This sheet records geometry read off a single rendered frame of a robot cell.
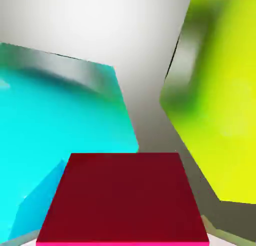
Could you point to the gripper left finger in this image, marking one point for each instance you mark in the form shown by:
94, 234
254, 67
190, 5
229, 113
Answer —
30, 240

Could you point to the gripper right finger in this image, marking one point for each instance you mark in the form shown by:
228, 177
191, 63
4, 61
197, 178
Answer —
222, 239

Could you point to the small red cube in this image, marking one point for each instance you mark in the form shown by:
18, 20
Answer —
124, 198

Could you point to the large cyan box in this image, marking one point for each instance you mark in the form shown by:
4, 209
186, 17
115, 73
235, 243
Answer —
50, 120

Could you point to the large yellow-green box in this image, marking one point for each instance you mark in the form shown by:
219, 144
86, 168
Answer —
220, 110

